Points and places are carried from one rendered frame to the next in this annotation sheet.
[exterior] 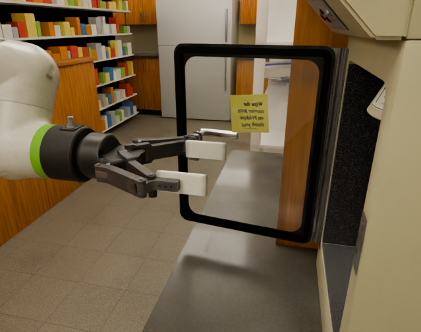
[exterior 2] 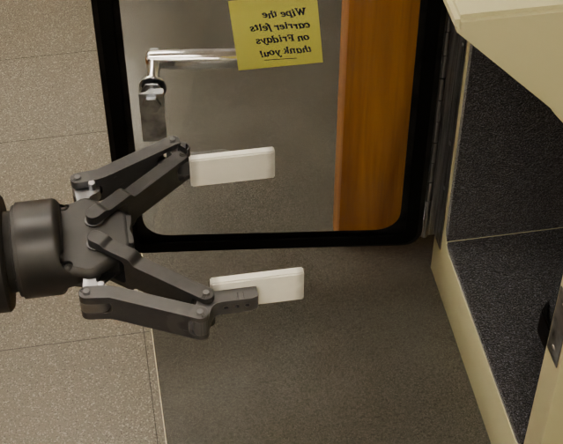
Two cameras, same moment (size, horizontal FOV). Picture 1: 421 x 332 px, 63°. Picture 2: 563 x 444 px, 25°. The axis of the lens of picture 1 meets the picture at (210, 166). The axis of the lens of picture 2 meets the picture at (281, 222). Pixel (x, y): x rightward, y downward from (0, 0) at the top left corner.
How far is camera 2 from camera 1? 61 cm
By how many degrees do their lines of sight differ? 29
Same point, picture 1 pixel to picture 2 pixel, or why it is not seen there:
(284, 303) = (402, 376)
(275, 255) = (348, 273)
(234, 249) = not seen: hidden behind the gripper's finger
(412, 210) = not seen: outside the picture
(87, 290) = not seen: outside the picture
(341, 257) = (489, 266)
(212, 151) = (248, 168)
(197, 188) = (288, 292)
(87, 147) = (33, 253)
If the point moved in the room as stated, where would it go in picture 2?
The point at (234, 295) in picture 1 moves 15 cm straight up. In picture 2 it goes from (306, 390) to (308, 288)
